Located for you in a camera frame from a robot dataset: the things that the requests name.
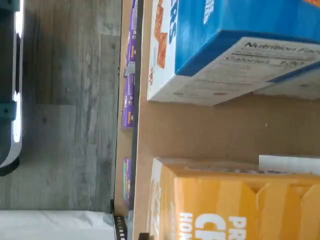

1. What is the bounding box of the purple teal Annie's box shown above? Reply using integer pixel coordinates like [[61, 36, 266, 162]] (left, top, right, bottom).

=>
[[122, 156, 133, 210]]

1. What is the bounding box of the white teal robot base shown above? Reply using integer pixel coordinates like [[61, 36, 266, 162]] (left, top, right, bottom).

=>
[[0, 0, 26, 177]]

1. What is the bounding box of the yellow white pretzel crackers box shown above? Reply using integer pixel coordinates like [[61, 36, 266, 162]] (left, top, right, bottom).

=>
[[147, 154, 320, 240]]

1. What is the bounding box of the white fabric sheet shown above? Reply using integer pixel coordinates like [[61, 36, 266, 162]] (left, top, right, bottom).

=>
[[0, 209, 117, 240]]

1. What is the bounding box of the wooden shelf board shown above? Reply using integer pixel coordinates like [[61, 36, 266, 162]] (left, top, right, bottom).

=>
[[113, 0, 137, 217], [132, 0, 320, 240]]

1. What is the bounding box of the blue white pretzel crackers box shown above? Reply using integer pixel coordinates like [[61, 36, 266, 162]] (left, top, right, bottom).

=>
[[252, 61, 320, 101], [146, 0, 320, 106]]

